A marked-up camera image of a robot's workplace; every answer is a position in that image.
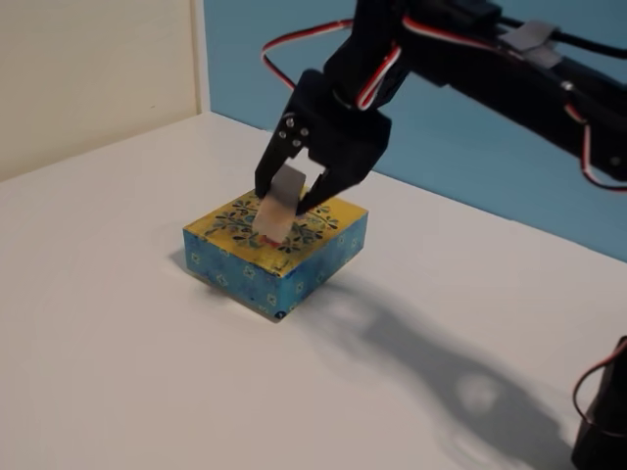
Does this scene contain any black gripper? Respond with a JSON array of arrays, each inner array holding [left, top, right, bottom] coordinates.
[[255, 70, 393, 217]]

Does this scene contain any wooden Jenga block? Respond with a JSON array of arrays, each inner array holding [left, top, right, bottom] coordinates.
[[253, 164, 308, 244]]

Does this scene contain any yellow and blue floral box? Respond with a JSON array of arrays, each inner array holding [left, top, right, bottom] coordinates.
[[182, 188, 369, 324]]

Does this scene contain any grey tape strip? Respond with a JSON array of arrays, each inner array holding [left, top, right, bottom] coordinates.
[[504, 20, 564, 70]]

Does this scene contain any red white black servo cable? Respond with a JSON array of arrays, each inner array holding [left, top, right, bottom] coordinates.
[[261, 14, 627, 193], [571, 337, 627, 427]]

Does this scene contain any thin black camera cable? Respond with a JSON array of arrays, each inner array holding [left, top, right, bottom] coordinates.
[[499, 17, 627, 54]]

